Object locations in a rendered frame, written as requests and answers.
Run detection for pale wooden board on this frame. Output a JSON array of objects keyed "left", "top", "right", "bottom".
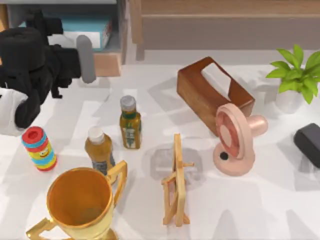
[{"left": 92, "top": 52, "right": 121, "bottom": 77}]

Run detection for light blue box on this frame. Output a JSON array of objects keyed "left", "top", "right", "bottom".
[{"left": 60, "top": 16, "right": 113, "bottom": 49}]

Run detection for colourful striped toy can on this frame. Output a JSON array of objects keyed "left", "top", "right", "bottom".
[{"left": 20, "top": 126, "right": 58, "bottom": 173}]

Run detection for amber bottle with white cap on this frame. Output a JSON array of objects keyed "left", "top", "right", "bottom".
[{"left": 84, "top": 125, "right": 117, "bottom": 176}]

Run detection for green bottle with grey cap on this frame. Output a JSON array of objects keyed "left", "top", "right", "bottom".
[{"left": 119, "top": 95, "right": 142, "bottom": 151}]

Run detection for wooden side panel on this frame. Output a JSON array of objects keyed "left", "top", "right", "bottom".
[{"left": 0, "top": 0, "right": 10, "bottom": 33}]

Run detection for wooden cupboard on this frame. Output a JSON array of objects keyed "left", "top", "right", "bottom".
[{"left": 129, "top": 0, "right": 320, "bottom": 61}]

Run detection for gold trophy cup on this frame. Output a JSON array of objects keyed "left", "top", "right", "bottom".
[{"left": 25, "top": 160, "right": 129, "bottom": 240}]

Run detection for brown wooden tissue box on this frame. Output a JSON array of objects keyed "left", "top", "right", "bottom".
[{"left": 177, "top": 56, "right": 256, "bottom": 138}]

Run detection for wooden framed easel board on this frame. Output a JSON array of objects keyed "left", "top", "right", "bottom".
[{"left": 160, "top": 133, "right": 195, "bottom": 227}]

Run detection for pink desk fan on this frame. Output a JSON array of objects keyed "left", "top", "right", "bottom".
[{"left": 212, "top": 103, "right": 269, "bottom": 177}]

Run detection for green plant in white pot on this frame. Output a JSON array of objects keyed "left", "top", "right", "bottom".
[{"left": 265, "top": 44, "right": 320, "bottom": 114}]

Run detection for black stapler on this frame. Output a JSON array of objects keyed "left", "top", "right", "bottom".
[{"left": 293, "top": 122, "right": 320, "bottom": 169}]

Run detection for pale grey rounded camera box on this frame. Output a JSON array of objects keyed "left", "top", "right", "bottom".
[{"left": 75, "top": 34, "right": 97, "bottom": 84}]

